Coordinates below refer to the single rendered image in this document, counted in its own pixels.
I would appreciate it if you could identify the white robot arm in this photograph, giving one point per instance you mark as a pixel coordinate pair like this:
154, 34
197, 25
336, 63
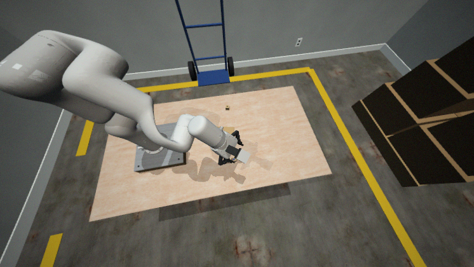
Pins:
91, 87

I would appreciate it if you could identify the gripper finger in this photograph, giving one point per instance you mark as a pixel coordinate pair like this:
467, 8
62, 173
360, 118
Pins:
223, 162
236, 133

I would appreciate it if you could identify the tan flat mat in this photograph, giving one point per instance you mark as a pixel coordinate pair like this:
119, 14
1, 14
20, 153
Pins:
230, 130

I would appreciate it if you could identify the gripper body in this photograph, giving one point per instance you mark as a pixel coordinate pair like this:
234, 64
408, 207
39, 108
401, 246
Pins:
230, 140

